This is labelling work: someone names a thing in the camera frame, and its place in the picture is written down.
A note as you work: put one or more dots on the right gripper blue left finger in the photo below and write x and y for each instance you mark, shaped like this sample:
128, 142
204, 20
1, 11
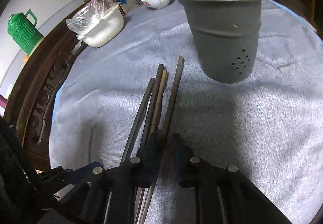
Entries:
149, 156

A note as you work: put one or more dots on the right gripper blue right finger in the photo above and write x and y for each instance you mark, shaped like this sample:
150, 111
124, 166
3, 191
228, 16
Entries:
186, 163

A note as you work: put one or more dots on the carved dark wooden sideboard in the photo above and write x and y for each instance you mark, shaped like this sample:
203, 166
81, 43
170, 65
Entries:
30, 106

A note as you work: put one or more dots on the grey table cloth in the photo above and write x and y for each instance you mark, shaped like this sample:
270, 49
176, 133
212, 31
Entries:
269, 126

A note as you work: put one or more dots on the blue table cover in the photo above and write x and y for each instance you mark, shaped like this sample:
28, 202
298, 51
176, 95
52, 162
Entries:
302, 19

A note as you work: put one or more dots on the dark grey utensil holder cup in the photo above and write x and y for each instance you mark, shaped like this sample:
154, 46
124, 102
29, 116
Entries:
225, 33

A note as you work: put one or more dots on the white pot with plastic bag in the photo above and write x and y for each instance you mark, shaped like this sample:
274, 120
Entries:
97, 23

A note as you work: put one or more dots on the green thermos flask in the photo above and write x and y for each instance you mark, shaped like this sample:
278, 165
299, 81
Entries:
22, 28

